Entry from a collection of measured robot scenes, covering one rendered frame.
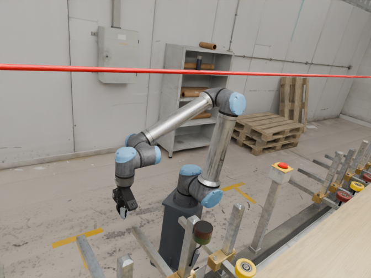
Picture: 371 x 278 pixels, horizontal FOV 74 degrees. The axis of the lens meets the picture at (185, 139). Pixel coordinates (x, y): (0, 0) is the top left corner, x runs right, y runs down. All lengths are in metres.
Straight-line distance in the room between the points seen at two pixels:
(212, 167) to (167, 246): 0.81
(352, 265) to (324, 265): 0.13
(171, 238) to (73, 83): 2.12
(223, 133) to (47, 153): 2.52
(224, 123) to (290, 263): 0.74
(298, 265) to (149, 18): 3.03
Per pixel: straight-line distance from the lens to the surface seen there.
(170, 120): 1.33
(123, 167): 1.12
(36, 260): 2.34
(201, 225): 0.85
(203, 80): 4.06
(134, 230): 1.21
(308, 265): 1.26
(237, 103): 1.37
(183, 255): 0.98
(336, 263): 1.34
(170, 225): 1.89
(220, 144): 1.44
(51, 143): 3.41
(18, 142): 3.37
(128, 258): 0.78
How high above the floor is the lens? 1.71
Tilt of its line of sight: 23 degrees down
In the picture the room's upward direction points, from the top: 9 degrees clockwise
